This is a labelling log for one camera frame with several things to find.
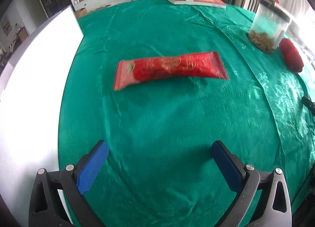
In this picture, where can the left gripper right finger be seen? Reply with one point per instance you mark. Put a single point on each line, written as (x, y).
(273, 207)

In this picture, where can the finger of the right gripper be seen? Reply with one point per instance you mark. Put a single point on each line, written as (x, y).
(308, 104)

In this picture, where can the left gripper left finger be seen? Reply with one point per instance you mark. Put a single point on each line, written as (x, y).
(46, 208)

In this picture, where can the blue red snack packet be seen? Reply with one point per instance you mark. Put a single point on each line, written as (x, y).
(203, 64)

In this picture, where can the red yarn ball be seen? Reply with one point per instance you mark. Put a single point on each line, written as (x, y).
(291, 55)

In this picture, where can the clear jar black lid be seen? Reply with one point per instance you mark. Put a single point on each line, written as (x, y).
(268, 27)

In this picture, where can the white cardboard box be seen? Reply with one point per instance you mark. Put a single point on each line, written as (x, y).
(32, 87)

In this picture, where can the green satin tablecloth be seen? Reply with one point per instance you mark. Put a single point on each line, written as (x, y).
(159, 171)

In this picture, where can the brown cardboard box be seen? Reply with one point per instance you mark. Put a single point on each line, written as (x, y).
(80, 13)

